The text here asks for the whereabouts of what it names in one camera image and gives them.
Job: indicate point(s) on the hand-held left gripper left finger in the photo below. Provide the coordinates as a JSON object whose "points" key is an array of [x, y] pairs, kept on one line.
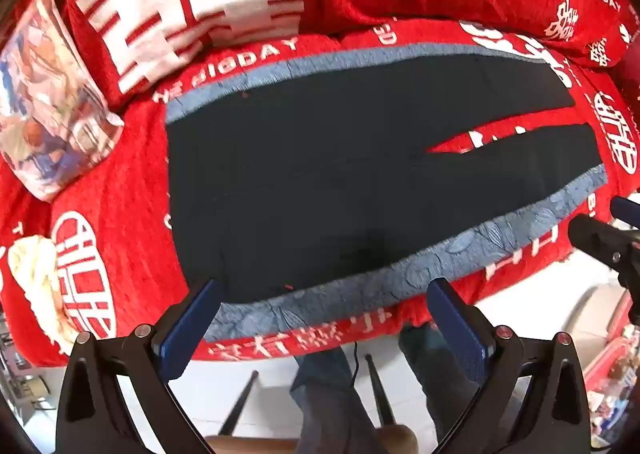
{"points": [[187, 334]]}

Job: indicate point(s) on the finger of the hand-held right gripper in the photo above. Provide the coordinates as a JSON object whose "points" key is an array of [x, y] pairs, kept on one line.
{"points": [[595, 239], [625, 209]]}

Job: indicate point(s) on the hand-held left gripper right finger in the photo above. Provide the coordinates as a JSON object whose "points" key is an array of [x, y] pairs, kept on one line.
{"points": [[460, 334]]}

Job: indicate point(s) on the black pants blue-grey side stripes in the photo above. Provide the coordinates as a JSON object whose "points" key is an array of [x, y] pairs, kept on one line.
{"points": [[300, 184]]}

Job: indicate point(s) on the person's right leg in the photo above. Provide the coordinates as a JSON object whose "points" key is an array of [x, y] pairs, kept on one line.
{"points": [[435, 384]]}

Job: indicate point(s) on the red printed bag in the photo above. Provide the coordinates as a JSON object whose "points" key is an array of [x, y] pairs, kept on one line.
{"points": [[612, 364]]}

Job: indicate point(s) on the red printed blanket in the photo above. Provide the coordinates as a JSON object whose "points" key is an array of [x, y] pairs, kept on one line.
{"points": [[125, 214]]}

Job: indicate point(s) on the cream cloth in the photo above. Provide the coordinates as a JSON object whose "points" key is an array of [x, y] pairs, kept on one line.
{"points": [[37, 279]]}

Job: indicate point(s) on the wooden stool black legs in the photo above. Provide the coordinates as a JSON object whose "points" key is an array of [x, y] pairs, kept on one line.
{"points": [[310, 441]]}

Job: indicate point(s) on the photo printed pillow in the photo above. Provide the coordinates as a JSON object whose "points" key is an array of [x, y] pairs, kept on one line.
{"points": [[47, 99]]}

